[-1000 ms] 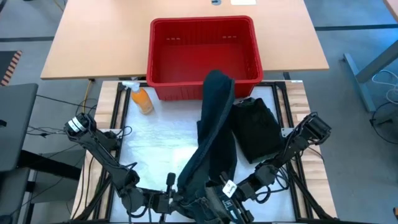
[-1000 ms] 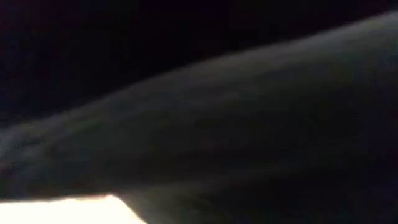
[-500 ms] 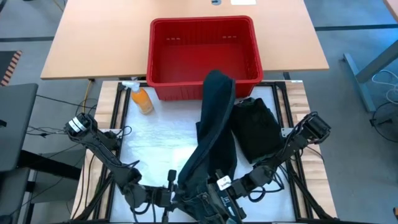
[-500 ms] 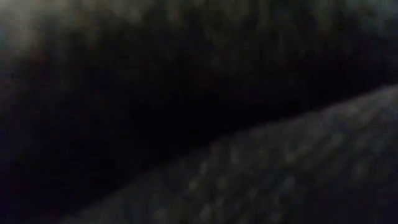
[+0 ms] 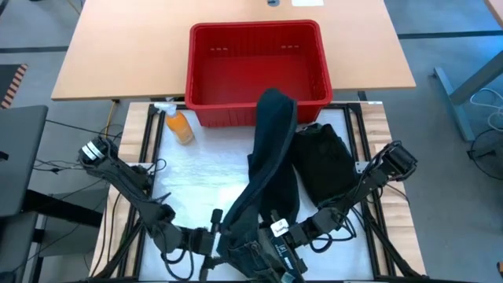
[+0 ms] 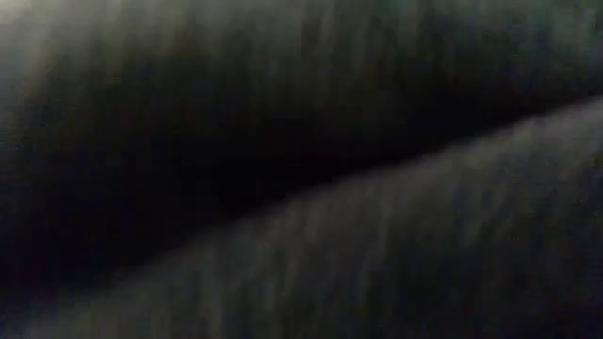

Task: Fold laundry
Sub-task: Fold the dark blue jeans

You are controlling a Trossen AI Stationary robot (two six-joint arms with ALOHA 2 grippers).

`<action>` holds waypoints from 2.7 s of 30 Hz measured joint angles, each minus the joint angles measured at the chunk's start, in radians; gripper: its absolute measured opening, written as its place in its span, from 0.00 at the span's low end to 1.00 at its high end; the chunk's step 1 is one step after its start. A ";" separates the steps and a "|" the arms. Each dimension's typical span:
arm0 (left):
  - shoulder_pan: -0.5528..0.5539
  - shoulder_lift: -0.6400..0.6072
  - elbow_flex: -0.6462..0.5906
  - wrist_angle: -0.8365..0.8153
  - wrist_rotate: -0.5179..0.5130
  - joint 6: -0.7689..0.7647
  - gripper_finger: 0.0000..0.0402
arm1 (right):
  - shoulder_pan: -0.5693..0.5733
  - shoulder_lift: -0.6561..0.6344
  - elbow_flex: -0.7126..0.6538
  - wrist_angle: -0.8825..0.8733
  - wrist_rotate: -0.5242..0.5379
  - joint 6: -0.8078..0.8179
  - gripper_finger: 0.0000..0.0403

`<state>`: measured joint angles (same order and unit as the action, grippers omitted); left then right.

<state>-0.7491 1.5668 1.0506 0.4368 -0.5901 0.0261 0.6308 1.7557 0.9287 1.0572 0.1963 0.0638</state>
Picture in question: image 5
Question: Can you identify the dark grey side cabinet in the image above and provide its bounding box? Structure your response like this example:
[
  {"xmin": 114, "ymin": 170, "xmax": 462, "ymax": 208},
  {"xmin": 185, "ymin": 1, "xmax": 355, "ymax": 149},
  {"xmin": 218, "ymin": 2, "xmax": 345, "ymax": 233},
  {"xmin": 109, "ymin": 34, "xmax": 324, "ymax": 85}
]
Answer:
[{"xmin": 0, "ymin": 105, "xmax": 50, "ymax": 218}]

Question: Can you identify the light wooden desk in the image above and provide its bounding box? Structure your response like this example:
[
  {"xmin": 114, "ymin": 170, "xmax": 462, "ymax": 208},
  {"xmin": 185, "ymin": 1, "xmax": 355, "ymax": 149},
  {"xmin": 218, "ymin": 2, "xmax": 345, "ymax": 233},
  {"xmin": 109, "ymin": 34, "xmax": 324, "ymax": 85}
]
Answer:
[{"xmin": 50, "ymin": 0, "xmax": 417, "ymax": 102}]

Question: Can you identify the dark teal garment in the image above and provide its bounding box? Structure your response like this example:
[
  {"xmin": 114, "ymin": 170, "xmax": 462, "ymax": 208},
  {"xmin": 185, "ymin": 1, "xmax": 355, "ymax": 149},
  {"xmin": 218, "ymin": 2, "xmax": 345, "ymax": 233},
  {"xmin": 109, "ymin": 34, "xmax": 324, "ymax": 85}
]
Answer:
[{"xmin": 215, "ymin": 87, "xmax": 310, "ymax": 283}]

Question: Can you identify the white floor cable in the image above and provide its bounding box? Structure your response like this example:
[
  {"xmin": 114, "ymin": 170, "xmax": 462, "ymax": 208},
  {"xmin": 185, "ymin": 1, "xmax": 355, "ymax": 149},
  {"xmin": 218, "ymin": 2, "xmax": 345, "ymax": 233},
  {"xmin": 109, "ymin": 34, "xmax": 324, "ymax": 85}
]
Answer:
[{"xmin": 468, "ymin": 86, "xmax": 503, "ymax": 133}]

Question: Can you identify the orange spray bottle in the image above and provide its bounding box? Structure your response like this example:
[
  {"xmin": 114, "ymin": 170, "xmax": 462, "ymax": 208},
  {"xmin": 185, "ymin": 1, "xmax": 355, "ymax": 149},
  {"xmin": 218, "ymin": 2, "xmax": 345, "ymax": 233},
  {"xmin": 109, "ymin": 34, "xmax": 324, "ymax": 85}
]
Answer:
[{"xmin": 153, "ymin": 102, "xmax": 196, "ymax": 146}]

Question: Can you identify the black garment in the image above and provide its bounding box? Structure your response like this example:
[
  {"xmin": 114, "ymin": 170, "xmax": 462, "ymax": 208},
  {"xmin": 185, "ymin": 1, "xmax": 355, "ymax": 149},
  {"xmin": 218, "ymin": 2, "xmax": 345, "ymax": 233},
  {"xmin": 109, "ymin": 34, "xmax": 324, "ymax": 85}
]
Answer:
[{"xmin": 289, "ymin": 123, "xmax": 359, "ymax": 208}]

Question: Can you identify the grey metal desk leg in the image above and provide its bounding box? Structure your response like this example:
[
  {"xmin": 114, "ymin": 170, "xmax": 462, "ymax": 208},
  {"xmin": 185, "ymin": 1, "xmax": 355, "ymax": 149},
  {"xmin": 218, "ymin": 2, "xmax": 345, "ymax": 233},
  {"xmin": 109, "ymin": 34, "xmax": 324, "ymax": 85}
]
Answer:
[{"xmin": 432, "ymin": 50, "xmax": 503, "ymax": 143}]

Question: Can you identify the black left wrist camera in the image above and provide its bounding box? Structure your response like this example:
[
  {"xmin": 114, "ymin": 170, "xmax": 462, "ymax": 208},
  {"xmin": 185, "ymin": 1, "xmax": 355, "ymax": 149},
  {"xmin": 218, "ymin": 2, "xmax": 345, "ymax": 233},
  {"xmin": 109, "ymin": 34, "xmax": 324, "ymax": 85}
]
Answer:
[{"xmin": 210, "ymin": 208, "xmax": 225, "ymax": 235}]

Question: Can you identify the black aluminium table frame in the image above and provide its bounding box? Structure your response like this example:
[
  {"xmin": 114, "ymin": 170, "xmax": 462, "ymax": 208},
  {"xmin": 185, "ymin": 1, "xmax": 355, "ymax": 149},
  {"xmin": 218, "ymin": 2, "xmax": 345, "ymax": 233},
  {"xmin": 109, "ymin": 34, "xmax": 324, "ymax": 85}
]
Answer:
[{"xmin": 89, "ymin": 101, "xmax": 428, "ymax": 283}]

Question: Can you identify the red plastic laundry basket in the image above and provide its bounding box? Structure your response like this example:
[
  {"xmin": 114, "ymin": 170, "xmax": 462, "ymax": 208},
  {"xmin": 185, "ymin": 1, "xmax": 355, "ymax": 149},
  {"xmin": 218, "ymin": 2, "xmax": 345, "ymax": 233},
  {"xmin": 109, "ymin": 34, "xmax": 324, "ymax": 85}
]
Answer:
[{"xmin": 184, "ymin": 19, "xmax": 335, "ymax": 128}]

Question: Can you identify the black floor cable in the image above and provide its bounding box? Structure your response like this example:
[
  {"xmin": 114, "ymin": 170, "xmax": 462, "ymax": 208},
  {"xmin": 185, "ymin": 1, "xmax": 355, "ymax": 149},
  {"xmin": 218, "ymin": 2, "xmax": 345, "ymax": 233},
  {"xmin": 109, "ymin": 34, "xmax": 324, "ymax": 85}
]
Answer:
[
  {"xmin": 464, "ymin": 128, "xmax": 503, "ymax": 198},
  {"xmin": 31, "ymin": 156, "xmax": 115, "ymax": 186}
]

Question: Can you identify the yellow hanging cable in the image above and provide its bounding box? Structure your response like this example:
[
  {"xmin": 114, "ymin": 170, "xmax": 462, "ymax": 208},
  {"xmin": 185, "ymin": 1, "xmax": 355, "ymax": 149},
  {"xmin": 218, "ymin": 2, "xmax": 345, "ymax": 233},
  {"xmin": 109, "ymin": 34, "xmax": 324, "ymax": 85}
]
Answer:
[{"xmin": 104, "ymin": 100, "xmax": 119, "ymax": 137}]

